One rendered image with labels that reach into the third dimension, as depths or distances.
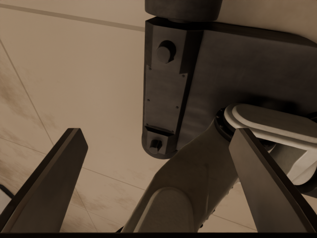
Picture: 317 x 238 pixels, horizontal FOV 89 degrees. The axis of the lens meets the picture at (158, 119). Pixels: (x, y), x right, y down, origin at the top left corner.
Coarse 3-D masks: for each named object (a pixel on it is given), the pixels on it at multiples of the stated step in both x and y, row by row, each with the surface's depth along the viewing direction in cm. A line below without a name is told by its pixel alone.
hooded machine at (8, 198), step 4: (0, 184) 301; (0, 188) 296; (4, 188) 303; (0, 192) 294; (4, 192) 301; (8, 192) 313; (0, 196) 296; (4, 196) 302; (8, 196) 311; (12, 196) 322; (0, 200) 297; (4, 200) 304; (8, 200) 312; (0, 204) 299; (4, 204) 306; (0, 208) 301; (0, 212) 303
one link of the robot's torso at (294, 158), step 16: (224, 112) 38; (240, 112) 36; (256, 112) 36; (272, 112) 37; (256, 128) 34; (272, 128) 33; (288, 128) 33; (304, 128) 33; (288, 144) 32; (304, 144) 31; (288, 160) 36; (304, 160) 33; (288, 176) 35; (304, 176) 35
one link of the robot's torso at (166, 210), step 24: (216, 120) 38; (192, 144) 34; (216, 144) 34; (264, 144) 33; (168, 168) 26; (192, 168) 28; (216, 168) 30; (144, 192) 22; (168, 192) 21; (192, 192) 22; (216, 192) 26; (144, 216) 19; (168, 216) 19; (192, 216) 19
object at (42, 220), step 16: (80, 128) 10; (64, 144) 9; (80, 144) 10; (48, 160) 8; (64, 160) 9; (80, 160) 10; (32, 176) 7; (48, 176) 7; (64, 176) 9; (32, 192) 7; (48, 192) 7; (64, 192) 9; (16, 208) 6; (32, 208) 6; (48, 208) 7; (64, 208) 9; (0, 224) 6; (16, 224) 6; (32, 224) 6; (48, 224) 7
